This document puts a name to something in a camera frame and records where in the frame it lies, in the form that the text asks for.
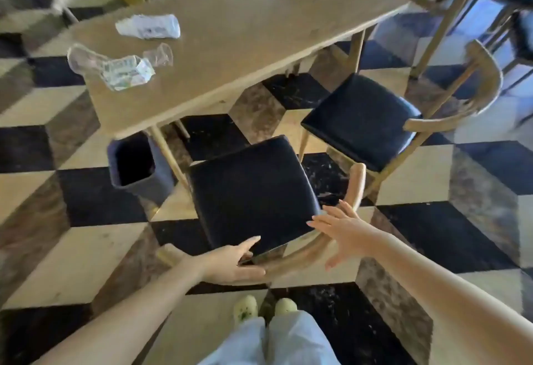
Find white plastic bottle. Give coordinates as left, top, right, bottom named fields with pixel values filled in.
left=115, top=14, right=182, bottom=40

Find person's right forearm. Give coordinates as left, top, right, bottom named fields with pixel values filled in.
left=373, top=231, right=533, bottom=365

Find small milk carton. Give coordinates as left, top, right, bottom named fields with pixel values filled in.
left=102, top=55, right=156, bottom=92

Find person's right yellow shoe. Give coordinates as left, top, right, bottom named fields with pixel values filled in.
left=274, top=298, right=299, bottom=318

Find person's left hand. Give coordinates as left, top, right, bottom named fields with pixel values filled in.
left=202, top=235, right=268, bottom=286

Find person's right hand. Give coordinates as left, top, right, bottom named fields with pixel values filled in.
left=306, top=200, right=387, bottom=272

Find wooden table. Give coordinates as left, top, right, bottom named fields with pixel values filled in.
left=68, top=0, right=413, bottom=201

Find person's white trousers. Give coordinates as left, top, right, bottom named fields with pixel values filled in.
left=199, top=309, right=341, bottom=365

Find person's left yellow shoe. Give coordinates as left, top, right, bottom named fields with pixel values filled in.
left=232, top=295, right=259, bottom=328

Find person's yellow shoe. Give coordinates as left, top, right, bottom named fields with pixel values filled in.
left=232, top=295, right=259, bottom=328
left=274, top=298, right=299, bottom=318

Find person's left forearm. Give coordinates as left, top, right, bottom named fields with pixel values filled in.
left=31, top=252, right=207, bottom=365

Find grey trash bin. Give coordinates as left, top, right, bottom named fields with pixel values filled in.
left=107, top=130, right=175, bottom=207

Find clear plastic cup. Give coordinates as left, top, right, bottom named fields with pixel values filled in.
left=66, top=43, right=110, bottom=77
left=143, top=42, right=174, bottom=68

